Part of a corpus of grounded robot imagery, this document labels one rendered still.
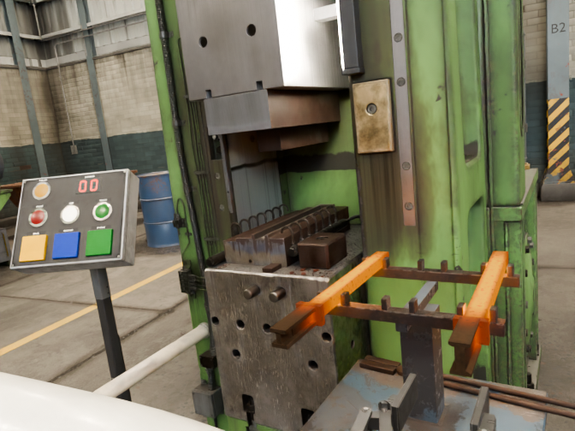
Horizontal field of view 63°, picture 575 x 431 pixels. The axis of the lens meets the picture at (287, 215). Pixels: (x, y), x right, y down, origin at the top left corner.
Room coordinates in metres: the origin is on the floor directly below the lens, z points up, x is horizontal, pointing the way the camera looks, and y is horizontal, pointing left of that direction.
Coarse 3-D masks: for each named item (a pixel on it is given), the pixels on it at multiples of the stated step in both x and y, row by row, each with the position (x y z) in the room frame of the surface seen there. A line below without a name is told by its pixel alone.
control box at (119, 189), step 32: (32, 192) 1.42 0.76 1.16; (64, 192) 1.40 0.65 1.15; (96, 192) 1.39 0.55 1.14; (128, 192) 1.39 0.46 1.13; (32, 224) 1.37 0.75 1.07; (64, 224) 1.35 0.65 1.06; (96, 224) 1.34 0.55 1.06; (128, 224) 1.35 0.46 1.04; (96, 256) 1.29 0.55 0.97; (128, 256) 1.32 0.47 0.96
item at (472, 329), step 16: (496, 256) 0.88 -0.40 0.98; (496, 272) 0.79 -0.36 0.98; (480, 288) 0.72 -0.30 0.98; (496, 288) 0.74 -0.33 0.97; (480, 304) 0.66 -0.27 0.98; (464, 320) 0.59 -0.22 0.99; (480, 320) 0.59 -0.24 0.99; (464, 336) 0.55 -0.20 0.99; (480, 336) 0.59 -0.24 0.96; (464, 352) 0.53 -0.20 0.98; (464, 368) 0.53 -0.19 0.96
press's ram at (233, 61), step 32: (192, 0) 1.27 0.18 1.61; (224, 0) 1.22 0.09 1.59; (256, 0) 1.17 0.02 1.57; (288, 0) 1.20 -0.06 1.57; (320, 0) 1.35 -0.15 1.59; (192, 32) 1.28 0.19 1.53; (224, 32) 1.23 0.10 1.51; (256, 32) 1.18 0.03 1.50; (288, 32) 1.19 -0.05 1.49; (320, 32) 1.34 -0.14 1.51; (192, 64) 1.29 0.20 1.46; (224, 64) 1.23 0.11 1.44; (256, 64) 1.18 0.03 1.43; (288, 64) 1.17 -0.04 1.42; (320, 64) 1.32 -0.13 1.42; (192, 96) 1.30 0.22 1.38
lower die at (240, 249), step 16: (336, 208) 1.52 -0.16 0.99; (272, 224) 1.38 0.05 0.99; (288, 224) 1.30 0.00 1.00; (304, 224) 1.32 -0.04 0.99; (320, 224) 1.35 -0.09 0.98; (224, 240) 1.27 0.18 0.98; (240, 240) 1.24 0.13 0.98; (256, 240) 1.22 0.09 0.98; (272, 240) 1.19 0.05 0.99; (288, 240) 1.19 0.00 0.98; (240, 256) 1.25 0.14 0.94; (256, 256) 1.22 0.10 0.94; (272, 256) 1.19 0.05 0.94; (288, 256) 1.18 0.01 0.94
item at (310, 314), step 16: (384, 256) 0.97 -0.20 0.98; (352, 272) 0.88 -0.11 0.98; (368, 272) 0.89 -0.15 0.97; (336, 288) 0.80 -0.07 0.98; (352, 288) 0.83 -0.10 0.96; (304, 304) 0.72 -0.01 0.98; (320, 304) 0.72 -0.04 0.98; (336, 304) 0.77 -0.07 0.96; (288, 320) 0.67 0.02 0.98; (304, 320) 0.70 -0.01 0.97; (320, 320) 0.71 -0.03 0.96; (288, 336) 0.66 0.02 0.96
